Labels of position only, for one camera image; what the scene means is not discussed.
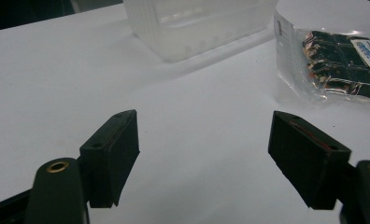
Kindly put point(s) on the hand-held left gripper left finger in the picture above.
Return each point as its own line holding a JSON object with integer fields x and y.
{"x": 109, "y": 161}

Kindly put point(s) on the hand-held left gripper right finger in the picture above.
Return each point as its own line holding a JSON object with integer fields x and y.
{"x": 307, "y": 161}

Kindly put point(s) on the translucent plastic container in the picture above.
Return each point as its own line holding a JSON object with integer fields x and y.
{"x": 195, "y": 27}

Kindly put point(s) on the clear bag of dark packets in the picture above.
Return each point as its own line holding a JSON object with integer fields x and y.
{"x": 335, "y": 62}

